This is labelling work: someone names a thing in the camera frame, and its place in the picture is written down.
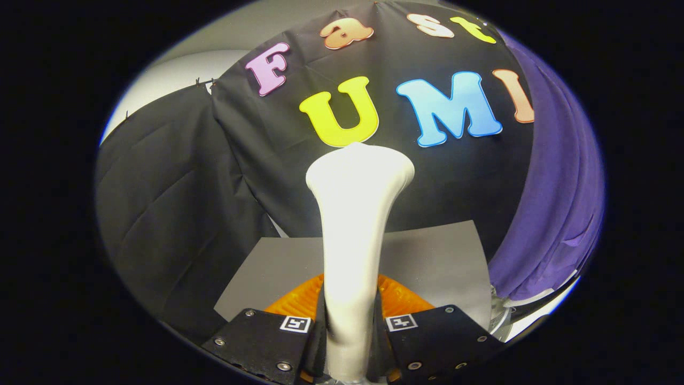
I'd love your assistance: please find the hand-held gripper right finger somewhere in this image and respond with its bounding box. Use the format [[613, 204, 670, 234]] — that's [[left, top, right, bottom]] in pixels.
[[372, 274, 506, 383]]

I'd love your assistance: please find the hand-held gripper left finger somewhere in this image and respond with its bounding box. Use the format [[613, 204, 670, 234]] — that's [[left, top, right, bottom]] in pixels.
[[202, 274, 328, 385]]

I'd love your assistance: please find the white garment steamer head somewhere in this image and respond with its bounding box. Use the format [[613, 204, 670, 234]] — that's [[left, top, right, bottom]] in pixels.
[[306, 142, 416, 383]]

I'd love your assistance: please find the purple jacket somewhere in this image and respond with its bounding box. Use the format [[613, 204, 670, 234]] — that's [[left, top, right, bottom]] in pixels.
[[487, 29, 607, 302]]

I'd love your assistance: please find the grey cabinet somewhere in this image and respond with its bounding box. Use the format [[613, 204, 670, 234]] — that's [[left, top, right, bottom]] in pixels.
[[214, 219, 493, 330]]

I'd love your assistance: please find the black backdrop cloth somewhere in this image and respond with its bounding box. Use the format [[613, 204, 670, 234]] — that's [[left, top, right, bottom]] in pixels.
[[95, 0, 536, 343]]

